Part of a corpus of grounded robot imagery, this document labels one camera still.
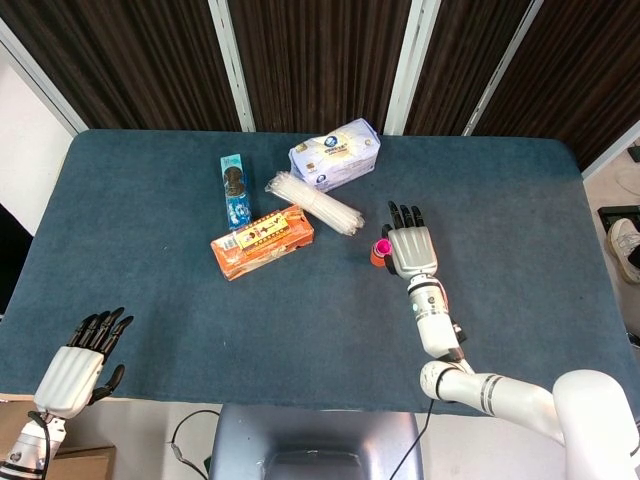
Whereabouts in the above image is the teal table cloth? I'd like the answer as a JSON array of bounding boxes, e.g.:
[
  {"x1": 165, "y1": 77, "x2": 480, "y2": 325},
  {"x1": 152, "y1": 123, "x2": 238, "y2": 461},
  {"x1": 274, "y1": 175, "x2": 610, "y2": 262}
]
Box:
[{"x1": 0, "y1": 128, "x2": 634, "y2": 422}]

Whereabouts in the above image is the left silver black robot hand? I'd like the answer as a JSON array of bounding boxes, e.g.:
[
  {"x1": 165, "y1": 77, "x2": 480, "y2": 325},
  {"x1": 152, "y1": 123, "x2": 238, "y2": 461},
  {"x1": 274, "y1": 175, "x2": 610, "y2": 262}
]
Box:
[{"x1": 33, "y1": 306, "x2": 135, "y2": 419}]

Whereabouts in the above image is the clear plastic straw bundle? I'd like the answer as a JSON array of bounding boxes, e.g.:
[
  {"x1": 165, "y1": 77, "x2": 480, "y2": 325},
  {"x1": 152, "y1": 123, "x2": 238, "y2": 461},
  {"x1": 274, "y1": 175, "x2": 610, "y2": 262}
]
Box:
[{"x1": 264, "y1": 170, "x2": 366, "y2": 237}]

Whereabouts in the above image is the thin black cable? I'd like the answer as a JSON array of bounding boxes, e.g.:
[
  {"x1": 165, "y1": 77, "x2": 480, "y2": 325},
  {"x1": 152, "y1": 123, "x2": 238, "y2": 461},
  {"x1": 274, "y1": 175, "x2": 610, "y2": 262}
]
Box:
[{"x1": 388, "y1": 398, "x2": 437, "y2": 480}]

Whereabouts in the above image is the white frame post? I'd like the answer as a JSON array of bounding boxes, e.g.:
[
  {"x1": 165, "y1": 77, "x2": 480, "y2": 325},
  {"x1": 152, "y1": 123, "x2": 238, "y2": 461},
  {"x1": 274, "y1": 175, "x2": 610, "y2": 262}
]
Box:
[
  {"x1": 581, "y1": 117, "x2": 640, "y2": 180},
  {"x1": 207, "y1": 0, "x2": 257, "y2": 133},
  {"x1": 383, "y1": 0, "x2": 441, "y2": 136},
  {"x1": 462, "y1": 0, "x2": 544, "y2": 137},
  {"x1": 0, "y1": 19, "x2": 89, "y2": 135}
]

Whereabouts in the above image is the grey robot torso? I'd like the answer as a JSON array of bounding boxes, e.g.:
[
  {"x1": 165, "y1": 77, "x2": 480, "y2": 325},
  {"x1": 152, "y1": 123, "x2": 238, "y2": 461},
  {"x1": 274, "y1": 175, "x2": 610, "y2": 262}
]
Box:
[{"x1": 206, "y1": 403, "x2": 424, "y2": 480}]

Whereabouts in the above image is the black flat object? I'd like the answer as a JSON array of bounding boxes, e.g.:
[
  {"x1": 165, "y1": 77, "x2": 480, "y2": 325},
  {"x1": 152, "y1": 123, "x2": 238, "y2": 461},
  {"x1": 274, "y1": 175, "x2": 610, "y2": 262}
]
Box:
[{"x1": 0, "y1": 203, "x2": 35, "y2": 317}]

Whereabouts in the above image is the blue cookie package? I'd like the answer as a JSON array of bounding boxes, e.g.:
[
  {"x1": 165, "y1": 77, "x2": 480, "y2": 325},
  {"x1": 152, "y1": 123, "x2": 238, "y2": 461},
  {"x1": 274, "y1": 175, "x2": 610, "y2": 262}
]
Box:
[{"x1": 219, "y1": 153, "x2": 253, "y2": 232}]

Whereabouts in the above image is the dark brown slatted panel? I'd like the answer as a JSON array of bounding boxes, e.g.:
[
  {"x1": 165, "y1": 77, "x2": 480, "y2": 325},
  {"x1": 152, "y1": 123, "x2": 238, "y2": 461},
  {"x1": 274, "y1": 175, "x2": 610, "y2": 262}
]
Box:
[
  {"x1": 227, "y1": 0, "x2": 414, "y2": 135},
  {"x1": 0, "y1": 0, "x2": 241, "y2": 132},
  {"x1": 403, "y1": 0, "x2": 531, "y2": 136},
  {"x1": 472, "y1": 0, "x2": 640, "y2": 171}
]

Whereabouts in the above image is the brown cardboard box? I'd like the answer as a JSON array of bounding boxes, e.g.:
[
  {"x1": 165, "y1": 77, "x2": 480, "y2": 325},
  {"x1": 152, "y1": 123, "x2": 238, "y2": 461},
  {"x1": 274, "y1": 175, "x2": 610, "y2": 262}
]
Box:
[{"x1": 0, "y1": 398, "x2": 118, "y2": 480}]

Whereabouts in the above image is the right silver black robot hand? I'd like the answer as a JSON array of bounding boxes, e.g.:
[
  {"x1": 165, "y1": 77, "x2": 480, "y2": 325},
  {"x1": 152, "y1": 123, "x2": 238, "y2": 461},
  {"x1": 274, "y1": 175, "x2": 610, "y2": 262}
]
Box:
[{"x1": 380, "y1": 200, "x2": 441, "y2": 280}]

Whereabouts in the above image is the black crate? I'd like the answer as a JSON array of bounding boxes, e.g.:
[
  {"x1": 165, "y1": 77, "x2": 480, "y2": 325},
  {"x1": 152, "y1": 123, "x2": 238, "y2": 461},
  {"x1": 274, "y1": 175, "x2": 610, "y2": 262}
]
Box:
[{"x1": 597, "y1": 203, "x2": 640, "y2": 232}]

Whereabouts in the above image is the orange snack carton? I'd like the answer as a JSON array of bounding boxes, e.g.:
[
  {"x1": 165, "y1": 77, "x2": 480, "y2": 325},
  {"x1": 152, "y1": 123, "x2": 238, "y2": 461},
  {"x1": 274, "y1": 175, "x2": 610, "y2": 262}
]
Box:
[{"x1": 209, "y1": 204, "x2": 317, "y2": 283}]

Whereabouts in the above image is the white sneaker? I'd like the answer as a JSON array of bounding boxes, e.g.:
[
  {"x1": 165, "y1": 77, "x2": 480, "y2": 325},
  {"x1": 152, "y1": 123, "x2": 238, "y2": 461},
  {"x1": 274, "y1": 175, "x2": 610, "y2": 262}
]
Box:
[{"x1": 605, "y1": 216, "x2": 640, "y2": 284}]

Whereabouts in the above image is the black green cable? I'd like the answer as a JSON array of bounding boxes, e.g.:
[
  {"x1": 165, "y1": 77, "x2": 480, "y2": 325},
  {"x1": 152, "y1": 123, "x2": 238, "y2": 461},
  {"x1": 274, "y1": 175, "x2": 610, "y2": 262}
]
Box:
[{"x1": 169, "y1": 409, "x2": 222, "y2": 477}]

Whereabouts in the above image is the pale purple tissue pack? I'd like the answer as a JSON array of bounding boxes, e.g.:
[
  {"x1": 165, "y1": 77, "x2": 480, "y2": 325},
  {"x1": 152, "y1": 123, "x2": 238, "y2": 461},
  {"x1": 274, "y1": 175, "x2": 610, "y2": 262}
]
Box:
[{"x1": 287, "y1": 117, "x2": 382, "y2": 194}]

